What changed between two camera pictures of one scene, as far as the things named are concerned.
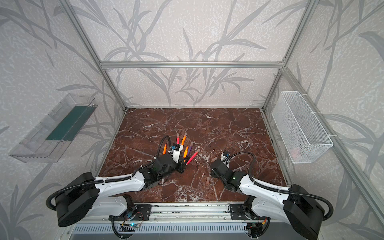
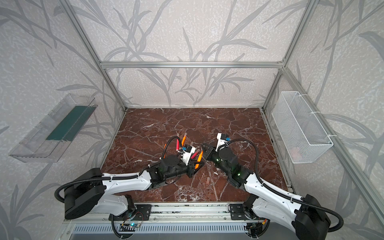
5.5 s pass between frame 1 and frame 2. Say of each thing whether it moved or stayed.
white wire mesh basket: stayed
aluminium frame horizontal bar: stayed
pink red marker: stayed
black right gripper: moved
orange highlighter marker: stayed
